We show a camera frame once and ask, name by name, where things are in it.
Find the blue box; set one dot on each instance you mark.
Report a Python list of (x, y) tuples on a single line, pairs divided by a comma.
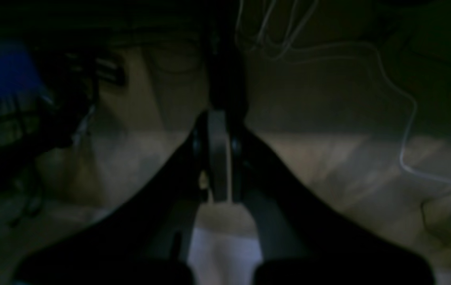
[(18, 72)]

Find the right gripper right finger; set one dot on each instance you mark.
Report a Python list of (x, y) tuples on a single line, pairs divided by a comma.
[(303, 240)]

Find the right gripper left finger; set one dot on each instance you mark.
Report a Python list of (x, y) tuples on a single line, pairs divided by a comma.
[(146, 240)]

